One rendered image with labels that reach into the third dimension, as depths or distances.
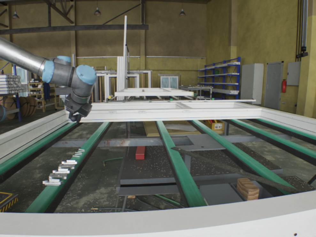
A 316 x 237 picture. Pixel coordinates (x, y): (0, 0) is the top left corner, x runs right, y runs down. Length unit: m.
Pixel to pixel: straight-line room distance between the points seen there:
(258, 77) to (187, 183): 9.93
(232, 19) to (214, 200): 13.06
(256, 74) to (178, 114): 9.11
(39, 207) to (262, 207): 0.41
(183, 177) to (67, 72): 0.61
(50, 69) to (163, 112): 0.73
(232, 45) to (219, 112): 11.86
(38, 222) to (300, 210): 0.36
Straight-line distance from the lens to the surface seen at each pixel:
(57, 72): 0.84
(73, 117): 1.08
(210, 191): 0.81
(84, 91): 0.87
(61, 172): 0.58
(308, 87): 7.89
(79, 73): 0.83
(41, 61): 1.00
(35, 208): 0.47
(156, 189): 1.04
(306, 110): 7.98
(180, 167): 0.57
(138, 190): 1.04
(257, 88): 10.30
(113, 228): 0.27
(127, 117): 1.23
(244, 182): 0.81
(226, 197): 0.78
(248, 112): 1.46
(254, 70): 10.19
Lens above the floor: 1.11
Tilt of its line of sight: 11 degrees down
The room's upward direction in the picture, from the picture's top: straight up
